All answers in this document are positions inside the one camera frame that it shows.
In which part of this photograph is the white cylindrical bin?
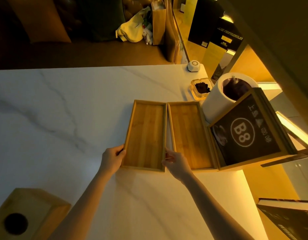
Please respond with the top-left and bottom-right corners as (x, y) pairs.
(201, 72), (259, 124)

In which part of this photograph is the white call button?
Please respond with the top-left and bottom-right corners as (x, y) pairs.
(187, 60), (201, 72)

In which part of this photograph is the wooden tray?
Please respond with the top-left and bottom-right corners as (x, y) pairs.
(167, 101), (218, 172)
(120, 99), (168, 173)

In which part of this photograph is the grey white upright book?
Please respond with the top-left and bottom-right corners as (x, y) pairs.
(211, 49), (236, 84)

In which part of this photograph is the plain black book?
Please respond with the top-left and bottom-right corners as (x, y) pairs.
(188, 0), (224, 49)

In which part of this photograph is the yellow wooden side ledge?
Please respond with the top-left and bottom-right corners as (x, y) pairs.
(174, 10), (301, 240)

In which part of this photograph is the person's left forearm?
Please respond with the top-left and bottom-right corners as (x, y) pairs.
(50, 170), (117, 240)

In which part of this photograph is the white marble table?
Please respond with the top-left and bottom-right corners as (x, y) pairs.
(0, 64), (269, 240)

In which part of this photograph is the person's right forearm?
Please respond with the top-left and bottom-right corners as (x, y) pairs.
(181, 173), (256, 240)

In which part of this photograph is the black book with red mark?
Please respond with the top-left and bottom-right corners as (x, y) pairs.
(256, 198), (308, 240)

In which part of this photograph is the brown paper bag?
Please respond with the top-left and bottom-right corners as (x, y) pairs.
(151, 0), (167, 46)

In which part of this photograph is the person's right hand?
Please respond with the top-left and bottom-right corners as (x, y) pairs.
(161, 147), (194, 184)

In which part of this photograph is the yellow plastic bag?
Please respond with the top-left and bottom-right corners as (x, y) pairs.
(116, 7), (152, 43)

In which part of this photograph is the glass ashtray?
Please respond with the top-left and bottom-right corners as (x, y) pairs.
(190, 78), (214, 101)

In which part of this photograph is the brown leather sofa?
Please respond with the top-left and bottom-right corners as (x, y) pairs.
(0, 0), (183, 70)

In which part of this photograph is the dark green cushion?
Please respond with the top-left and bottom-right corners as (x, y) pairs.
(76, 0), (126, 43)

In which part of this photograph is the orange cushion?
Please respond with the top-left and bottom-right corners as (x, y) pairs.
(4, 0), (72, 44)

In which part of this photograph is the black and yellow book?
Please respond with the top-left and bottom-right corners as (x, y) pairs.
(201, 17), (244, 78)

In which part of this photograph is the thin white book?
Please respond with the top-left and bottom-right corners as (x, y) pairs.
(256, 82), (282, 101)

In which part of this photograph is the dark wooden overhead panel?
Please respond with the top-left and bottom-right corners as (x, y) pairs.
(219, 0), (308, 140)

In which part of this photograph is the person's left hand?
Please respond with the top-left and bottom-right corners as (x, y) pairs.
(98, 144), (127, 177)

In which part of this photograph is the small white plush toy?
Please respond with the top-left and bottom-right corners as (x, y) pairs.
(142, 23), (153, 45)

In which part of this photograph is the wooden box with round hole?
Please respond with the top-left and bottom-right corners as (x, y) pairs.
(0, 188), (72, 240)

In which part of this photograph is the wooden framed black sign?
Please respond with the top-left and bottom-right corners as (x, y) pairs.
(208, 87), (298, 172)

